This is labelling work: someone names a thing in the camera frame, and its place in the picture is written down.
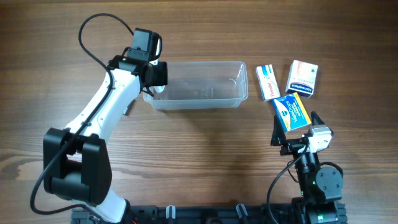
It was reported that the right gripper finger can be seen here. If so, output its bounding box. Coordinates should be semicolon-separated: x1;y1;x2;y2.
271;115;286;146
310;111;333;134

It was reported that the blue yellow VapoDrops box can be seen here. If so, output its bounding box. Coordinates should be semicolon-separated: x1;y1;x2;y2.
272;93;311;133

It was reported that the Hansaplast plaster box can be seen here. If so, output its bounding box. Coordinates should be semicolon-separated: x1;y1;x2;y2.
285;60;318;98

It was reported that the white calamine lotion bottle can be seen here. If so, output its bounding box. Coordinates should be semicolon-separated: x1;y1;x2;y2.
154;85;165;93

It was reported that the green Zam-Buk ointment box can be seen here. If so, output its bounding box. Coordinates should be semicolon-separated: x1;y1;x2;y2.
123;100;135;116

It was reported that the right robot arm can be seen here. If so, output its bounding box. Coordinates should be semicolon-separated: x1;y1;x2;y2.
266;111;344;223

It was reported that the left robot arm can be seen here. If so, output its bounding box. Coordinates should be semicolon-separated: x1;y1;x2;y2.
42;28;168;223

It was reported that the clear plastic container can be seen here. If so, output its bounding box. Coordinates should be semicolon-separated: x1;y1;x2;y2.
143;61;248;110

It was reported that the white Panadol box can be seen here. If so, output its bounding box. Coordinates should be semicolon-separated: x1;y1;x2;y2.
256;65;280;101

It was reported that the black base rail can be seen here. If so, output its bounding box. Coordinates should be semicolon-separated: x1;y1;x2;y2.
70;203;348;224

